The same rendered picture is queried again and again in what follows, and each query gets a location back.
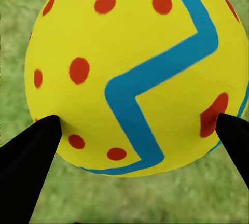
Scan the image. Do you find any easter egg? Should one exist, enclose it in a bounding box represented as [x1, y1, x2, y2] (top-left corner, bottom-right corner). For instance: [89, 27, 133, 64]
[24, 0, 249, 177]

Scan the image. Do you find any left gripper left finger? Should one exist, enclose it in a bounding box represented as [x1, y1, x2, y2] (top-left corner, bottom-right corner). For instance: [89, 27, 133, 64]
[0, 115, 62, 224]

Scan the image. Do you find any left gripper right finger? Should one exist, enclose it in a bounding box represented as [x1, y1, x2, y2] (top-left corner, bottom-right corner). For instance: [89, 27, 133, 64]
[215, 113, 249, 188]

